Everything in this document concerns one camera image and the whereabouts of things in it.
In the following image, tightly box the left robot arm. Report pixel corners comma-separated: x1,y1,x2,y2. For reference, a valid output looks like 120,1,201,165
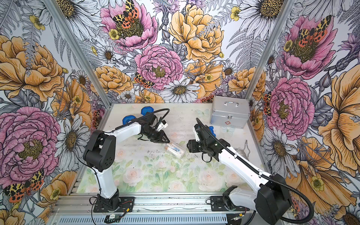
83,108,170,212

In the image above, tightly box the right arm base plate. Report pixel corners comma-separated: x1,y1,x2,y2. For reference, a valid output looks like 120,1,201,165
206,196,250,212

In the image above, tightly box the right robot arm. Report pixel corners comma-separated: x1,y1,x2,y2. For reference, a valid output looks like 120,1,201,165
187,119,292,225

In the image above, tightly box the clear plastic cup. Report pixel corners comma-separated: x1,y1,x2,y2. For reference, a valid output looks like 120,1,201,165
165,142,185,158

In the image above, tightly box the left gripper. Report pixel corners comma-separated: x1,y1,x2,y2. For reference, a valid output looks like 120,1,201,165
141,127,169,143

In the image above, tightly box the aluminium front rail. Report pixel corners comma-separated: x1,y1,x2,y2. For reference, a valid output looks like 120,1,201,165
48,192,266,225

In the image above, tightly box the blue lid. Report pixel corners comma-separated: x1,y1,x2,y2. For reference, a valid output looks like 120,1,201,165
122,115,136,125
141,106,154,116
209,126,216,137

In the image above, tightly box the aluminium frame post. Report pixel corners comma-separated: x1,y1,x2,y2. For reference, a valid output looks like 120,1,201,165
244,0,296,99
44,1,112,109

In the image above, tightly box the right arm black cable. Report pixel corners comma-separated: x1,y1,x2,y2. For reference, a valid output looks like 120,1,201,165
195,117,315,225

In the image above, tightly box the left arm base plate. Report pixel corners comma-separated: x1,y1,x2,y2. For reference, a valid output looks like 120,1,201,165
92,196,135,213

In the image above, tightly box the left aluminium frame post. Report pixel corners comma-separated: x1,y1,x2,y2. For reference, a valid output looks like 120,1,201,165
44,1,112,109

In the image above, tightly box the silver metal case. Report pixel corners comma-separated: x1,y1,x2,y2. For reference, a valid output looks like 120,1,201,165
210,96,250,129

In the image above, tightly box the right aluminium frame post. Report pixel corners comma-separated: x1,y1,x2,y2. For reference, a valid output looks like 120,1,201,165
244,0,296,99

